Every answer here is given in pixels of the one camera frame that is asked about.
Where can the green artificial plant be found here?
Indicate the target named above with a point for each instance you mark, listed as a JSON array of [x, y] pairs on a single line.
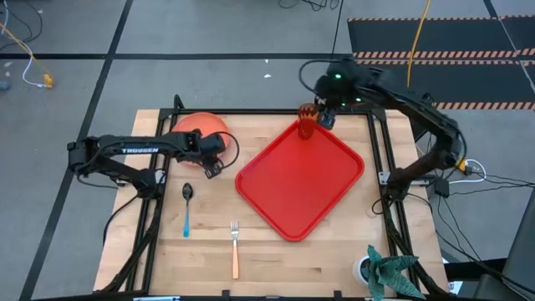
[[384, 271]]

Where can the red plastic tray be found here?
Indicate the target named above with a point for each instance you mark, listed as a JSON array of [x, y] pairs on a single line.
[[301, 184]]

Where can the orange round plate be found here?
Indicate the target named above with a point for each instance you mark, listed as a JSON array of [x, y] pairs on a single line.
[[200, 123]]

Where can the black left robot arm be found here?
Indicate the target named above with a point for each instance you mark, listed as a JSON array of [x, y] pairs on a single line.
[[138, 149]]

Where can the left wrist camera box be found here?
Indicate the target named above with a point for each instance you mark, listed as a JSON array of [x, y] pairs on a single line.
[[214, 144]]

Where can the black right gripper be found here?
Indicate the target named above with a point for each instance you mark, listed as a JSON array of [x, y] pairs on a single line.
[[330, 90]]

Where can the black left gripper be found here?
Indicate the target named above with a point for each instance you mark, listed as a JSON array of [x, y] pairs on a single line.
[[192, 146]]

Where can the white plant pot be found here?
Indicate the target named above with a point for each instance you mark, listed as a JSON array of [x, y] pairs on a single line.
[[357, 269]]

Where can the black hazard-striped floor mat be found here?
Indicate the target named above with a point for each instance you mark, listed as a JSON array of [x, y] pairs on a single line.
[[460, 37]]

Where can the black aluminium table frame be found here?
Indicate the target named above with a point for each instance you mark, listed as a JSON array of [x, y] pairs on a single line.
[[267, 111]]

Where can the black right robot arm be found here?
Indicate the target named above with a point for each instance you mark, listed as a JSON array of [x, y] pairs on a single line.
[[418, 104]]

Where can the black power adapter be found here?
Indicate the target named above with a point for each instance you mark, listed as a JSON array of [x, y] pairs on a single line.
[[441, 188]]

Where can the orange faceted plastic cup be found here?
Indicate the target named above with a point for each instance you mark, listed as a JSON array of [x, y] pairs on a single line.
[[307, 125]]

